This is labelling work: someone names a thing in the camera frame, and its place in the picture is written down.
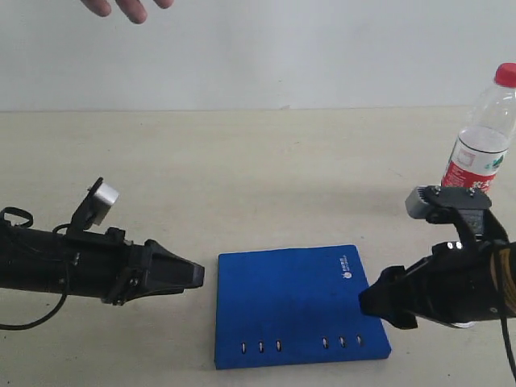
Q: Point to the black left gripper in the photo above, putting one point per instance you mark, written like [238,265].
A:
[132,271]

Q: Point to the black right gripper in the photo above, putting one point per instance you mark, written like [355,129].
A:
[452,286]

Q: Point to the blue ring binder notebook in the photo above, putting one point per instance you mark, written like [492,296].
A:
[294,306]

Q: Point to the clear plastic water bottle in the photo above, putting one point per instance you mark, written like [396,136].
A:
[483,142]

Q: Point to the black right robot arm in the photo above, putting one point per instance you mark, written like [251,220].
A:
[502,264]

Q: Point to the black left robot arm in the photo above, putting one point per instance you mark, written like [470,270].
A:
[106,266]

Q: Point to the person's bare hand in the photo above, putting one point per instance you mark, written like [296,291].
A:
[134,10]

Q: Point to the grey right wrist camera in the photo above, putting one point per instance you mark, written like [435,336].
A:
[464,208]

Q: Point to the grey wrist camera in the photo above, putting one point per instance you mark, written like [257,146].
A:
[464,208]
[101,197]

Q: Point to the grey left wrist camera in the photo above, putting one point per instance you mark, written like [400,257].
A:
[101,197]

